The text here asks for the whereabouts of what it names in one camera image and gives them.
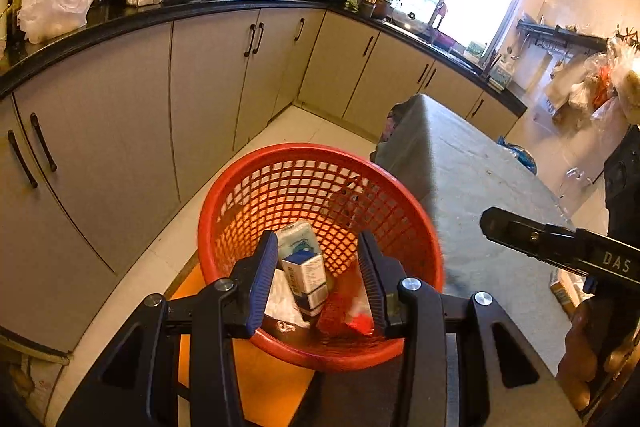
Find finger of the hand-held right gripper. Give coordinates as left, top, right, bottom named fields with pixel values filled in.
left=479, top=207, right=577, bottom=269

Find dark patterned cloth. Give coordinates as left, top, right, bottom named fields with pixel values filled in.
left=379, top=103, right=416, bottom=145

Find grey-blue tablecloth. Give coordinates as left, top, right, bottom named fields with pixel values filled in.
left=290, top=93, right=608, bottom=427

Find black kitchen countertop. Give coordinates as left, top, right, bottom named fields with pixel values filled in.
left=0, top=0, right=528, bottom=118

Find dark cooking pot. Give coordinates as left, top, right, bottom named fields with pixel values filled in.
left=372, top=0, right=401, bottom=20

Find black wall shelf rack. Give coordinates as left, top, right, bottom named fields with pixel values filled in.
left=516, top=19, right=608, bottom=52

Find clear glass pitcher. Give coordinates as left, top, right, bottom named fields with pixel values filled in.
left=559, top=167, right=593, bottom=200

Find red snack wrapper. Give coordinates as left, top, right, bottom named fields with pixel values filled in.
left=315, top=267, right=376, bottom=338

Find clear bag yellow contents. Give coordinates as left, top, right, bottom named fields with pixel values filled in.
left=607, top=37, right=640, bottom=125

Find red plastic mesh basket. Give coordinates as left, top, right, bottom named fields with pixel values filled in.
left=197, top=143, right=446, bottom=373

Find glass pot lid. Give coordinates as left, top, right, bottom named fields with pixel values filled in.
left=392, top=7, right=430, bottom=35

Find sink faucet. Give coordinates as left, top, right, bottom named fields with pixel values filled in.
left=429, top=2, right=448, bottom=42

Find crumpled white paper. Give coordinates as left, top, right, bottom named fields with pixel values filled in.
left=264, top=268, right=311, bottom=330

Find brown cardboard packet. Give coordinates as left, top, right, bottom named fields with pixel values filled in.
left=550, top=269, right=583, bottom=315

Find white blue carton box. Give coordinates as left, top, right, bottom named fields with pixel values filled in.
left=276, top=221, right=331, bottom=318

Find blue plastic bag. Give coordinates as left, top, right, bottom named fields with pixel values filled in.
left=497, top=138, right=538, bottom=175

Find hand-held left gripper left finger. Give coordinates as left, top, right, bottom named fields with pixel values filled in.
left=55, top=229, right=281, bottom=427

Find white detergent bottle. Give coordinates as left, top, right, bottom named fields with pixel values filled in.
left=495, top=47, right=518, bottom=82

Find person's right hand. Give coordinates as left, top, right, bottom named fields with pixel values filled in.
left=555, top=294, right=640, bottom=413

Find hanging white orange bags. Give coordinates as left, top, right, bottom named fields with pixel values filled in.
left=545, top=52, right=618, bottom=122

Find orange stool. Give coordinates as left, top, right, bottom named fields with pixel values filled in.
left=170, top=264, right=316, bottom=427

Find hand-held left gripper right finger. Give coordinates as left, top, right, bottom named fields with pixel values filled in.
left=356, top=230, right=583, bottom=427

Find row of beige cabinet doors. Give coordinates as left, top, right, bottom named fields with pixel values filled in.
left=0, top=7, right=521, bottom=358

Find steel sink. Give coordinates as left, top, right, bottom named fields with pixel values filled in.
left=385, top=19, right=481, bottom=72

